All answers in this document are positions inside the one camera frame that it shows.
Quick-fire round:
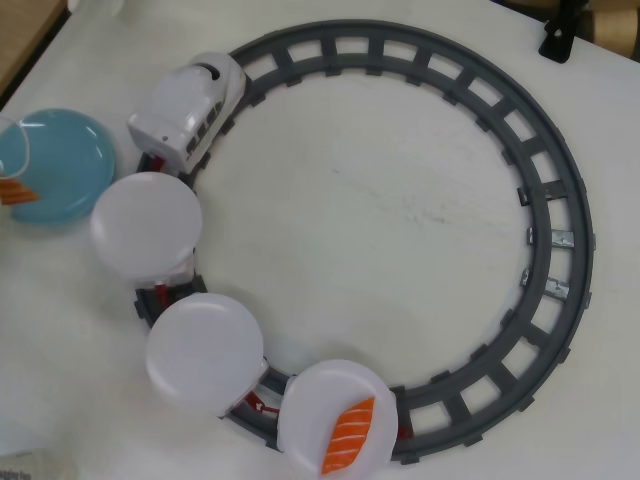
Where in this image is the white Shinkansen toy locomotive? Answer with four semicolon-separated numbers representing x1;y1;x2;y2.
126;49;246;175

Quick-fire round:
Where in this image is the black stand foot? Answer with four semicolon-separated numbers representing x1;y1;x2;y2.
537;0;594;64

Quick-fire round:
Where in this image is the orange striped toy sushi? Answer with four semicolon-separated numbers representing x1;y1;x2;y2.
0;178;42;206

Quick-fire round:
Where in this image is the orange salmon toy sushi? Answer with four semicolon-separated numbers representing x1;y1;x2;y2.
319;396;376;475

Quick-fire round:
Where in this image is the blue round dish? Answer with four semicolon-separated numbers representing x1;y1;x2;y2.
0;107;119;229

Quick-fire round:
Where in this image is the brown wooden furniture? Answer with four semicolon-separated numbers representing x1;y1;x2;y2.
0;0;71;109

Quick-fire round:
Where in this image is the thin robot servo cable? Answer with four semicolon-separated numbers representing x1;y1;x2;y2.
0;115;32;179

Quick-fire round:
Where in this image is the grey circular toy rail track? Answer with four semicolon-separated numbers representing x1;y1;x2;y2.
132;17;599;464

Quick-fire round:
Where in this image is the brown cardboard box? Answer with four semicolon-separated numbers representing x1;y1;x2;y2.
574;0;640;57

